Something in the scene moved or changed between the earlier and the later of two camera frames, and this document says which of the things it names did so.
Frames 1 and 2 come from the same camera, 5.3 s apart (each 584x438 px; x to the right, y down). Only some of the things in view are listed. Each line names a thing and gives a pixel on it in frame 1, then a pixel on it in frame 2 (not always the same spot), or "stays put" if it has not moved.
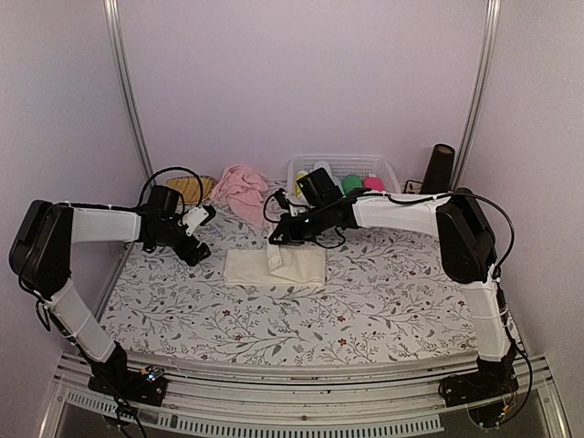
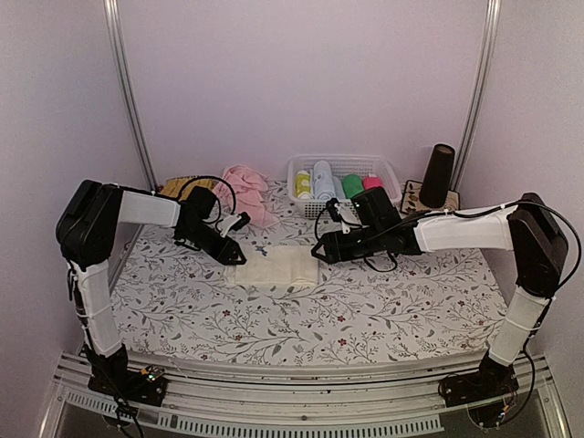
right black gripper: [290, 236] → [342, 251]
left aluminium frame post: [111, 13] stays put
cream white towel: [275, 265] stays put
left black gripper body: [183, 251] → [199, 237]
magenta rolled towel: [373, 182] stays put
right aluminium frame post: [488, 45] stays put
